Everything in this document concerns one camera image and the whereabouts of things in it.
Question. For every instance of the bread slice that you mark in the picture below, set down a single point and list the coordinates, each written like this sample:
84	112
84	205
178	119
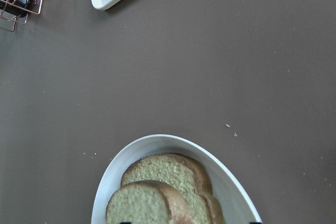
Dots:
186	175
147	201

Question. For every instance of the white plate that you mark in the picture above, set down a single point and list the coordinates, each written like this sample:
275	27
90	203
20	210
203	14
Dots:
236	205

